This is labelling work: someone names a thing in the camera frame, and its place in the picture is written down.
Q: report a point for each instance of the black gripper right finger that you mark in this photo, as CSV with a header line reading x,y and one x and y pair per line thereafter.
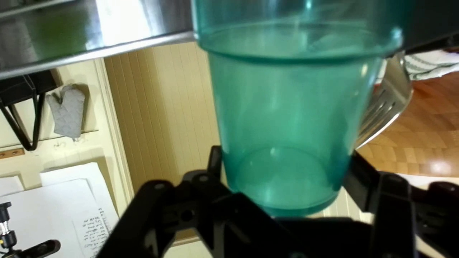
x,y
406,220

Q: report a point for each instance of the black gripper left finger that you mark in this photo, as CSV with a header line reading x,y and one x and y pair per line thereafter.
x,y
201,215

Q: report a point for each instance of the metal slotted spatula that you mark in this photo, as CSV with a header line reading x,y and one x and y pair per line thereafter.
x,y
387,105

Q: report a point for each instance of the white handwritten paper sheet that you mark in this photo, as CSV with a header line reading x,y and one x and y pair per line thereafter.
x,y
72,215

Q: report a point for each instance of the white striped towel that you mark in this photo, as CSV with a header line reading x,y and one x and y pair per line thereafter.
x,y
432,65

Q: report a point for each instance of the grey oven mitt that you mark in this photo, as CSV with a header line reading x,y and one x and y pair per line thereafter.
x,y
67,112

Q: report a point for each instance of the black tote bag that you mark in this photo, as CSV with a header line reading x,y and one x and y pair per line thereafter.
x,y
19,109

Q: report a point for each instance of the black stereo camera bar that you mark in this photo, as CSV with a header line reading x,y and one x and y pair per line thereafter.
x,y
29,248

